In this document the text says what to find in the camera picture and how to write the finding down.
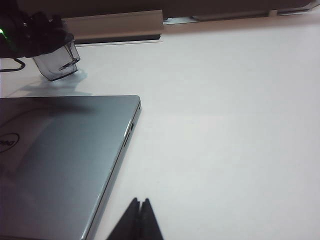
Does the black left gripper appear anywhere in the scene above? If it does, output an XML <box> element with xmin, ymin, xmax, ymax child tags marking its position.
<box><xmin>0</xmin><ymin>0</ymin><xmax>75</xmax><ymax>59</ymax></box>

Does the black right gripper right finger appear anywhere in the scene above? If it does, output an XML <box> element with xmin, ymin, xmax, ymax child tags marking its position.
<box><xmin>136</xmin><ymin>197</ymin><xmax>165</xmax><ymax>240</ymax></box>

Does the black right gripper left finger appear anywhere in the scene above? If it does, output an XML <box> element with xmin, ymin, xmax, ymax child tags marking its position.
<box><xmin>105</xmin><ymin>197</ymin><xmax>141</xmax><ymax>240</ymax></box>

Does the clear plastic water cup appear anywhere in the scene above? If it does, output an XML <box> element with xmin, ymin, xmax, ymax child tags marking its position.
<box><xmin>31</xmin><ymin>39</ymin><xmax>82</xmax><ymax>82</ymax></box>

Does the silver grey closed laptop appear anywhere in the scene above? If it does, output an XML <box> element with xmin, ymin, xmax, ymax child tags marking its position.
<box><xmin>0</xmin><ymin>94</ymin><xmax>142</xmax><ymax>240</ymax></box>

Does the black cable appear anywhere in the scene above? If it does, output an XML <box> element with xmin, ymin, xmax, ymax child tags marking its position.
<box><xmin>0</xmin><ymin>56</ymin><xmax>26</xmax><ymax>73</ymax></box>

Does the beige cable tray flap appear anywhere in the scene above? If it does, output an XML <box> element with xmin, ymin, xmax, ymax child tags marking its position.
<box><xmin>61</xmin><ymin>9</ymin><xmax>165</xmax><ymax>45</ymax></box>

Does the silver divider mounting bracket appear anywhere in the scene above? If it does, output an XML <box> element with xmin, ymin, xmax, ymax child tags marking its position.
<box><xmin>163</xmin><ymin>9</ymin><xmax>316</xmax><ymax>25</ymax></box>

